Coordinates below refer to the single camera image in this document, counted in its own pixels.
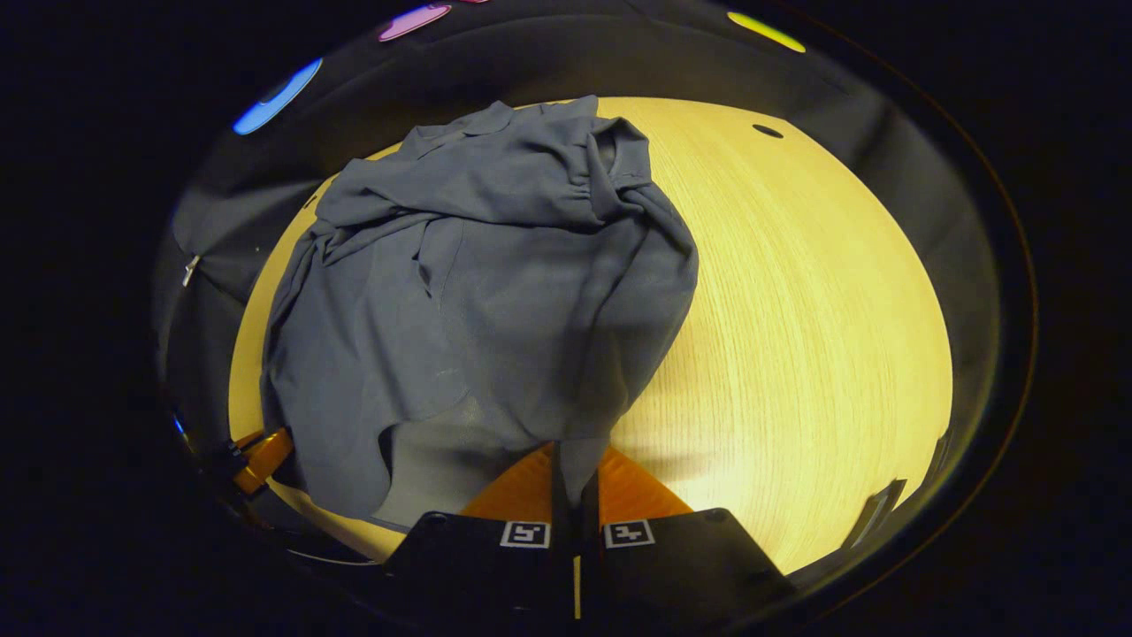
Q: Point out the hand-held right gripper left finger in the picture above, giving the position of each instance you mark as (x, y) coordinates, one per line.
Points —
(478, 566)

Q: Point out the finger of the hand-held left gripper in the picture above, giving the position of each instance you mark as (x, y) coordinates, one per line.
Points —
(265, 460)

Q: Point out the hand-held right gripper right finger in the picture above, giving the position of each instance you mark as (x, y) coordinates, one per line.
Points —
(690, 566)

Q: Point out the grey long-sleeved shirt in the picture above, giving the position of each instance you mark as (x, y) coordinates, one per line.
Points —
(486, 292)

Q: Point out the white cloth clip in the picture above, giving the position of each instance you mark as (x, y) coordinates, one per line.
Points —
(190, 270)

